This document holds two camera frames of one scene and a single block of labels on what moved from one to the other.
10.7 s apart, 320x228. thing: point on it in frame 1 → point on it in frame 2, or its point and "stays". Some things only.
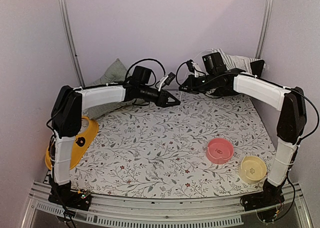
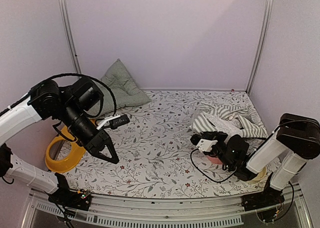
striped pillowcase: [235, 61] → [231, 120]
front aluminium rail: [117, 211] stays
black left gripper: [164, 98] → [97, 143]
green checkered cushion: [116, 72] stays
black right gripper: [186, 89] → [219, 135]
